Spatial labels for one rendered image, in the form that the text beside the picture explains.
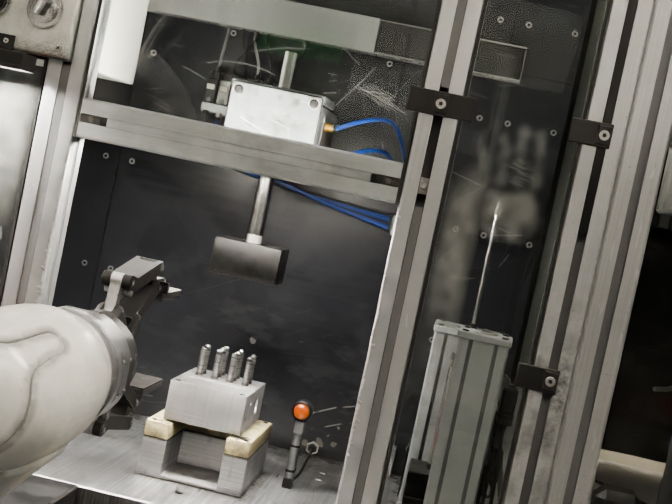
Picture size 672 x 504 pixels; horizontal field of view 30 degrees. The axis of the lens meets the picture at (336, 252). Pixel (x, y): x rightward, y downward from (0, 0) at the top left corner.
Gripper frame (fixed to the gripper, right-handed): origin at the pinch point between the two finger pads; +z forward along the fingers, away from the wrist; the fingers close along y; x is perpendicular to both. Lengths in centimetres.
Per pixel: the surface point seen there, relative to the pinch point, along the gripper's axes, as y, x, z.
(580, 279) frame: 13.0, -39.1, 21.4
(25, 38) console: 26.2, 25.5, 20.4
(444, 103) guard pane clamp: 28.3, -21.2, 20.9
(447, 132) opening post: 25.4, -22.1, 21.4
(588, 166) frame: 24.8, -37.4, 21.3
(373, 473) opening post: -12.3, -22.0, 21.4
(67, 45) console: 26.4, 20.7, 20.4
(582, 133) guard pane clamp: 28, -36, 21
